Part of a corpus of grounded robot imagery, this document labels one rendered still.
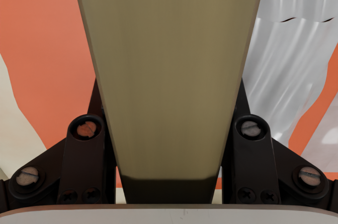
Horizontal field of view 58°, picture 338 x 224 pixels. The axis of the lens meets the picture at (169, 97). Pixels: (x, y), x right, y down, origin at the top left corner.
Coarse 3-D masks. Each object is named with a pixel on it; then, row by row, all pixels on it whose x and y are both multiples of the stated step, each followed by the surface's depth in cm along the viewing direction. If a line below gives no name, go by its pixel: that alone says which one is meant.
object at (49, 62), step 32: (0, 32) 17; (32, 32) 17; (64, 32) 17; (32, 64) 19; (64, 64) 19; (32, 96) 21; (64, 96) 21; (320, 96) 21; (64, 128) 24; (320, 128) 24; (320, 160) 27
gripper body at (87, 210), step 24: (0, 216) 7; (24, 216) 7; (48, 216) 7; (72, 216) 7; (96, 216) 7; (120, 216) 7; (144, 216) 7; (168, 216) 7; (192, 216) 7; (216, 216) 7; (240, 216) 7; (264, 216) 7; (288, 216) 7; (312, 216) 7; (336, 216) 7
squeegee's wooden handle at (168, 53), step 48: (96, 0) 4; (144, 0) 4; (192, 0) 4; (240, 0) 4; (96, 48) 5; (144, 48) 5; (192, 48) 5; (240, 48) 5; (144, 96) 6; (192, 96) 6; (144, 144) 7; (192, 144) 7; (144, 192) 9; (192, 192) 9
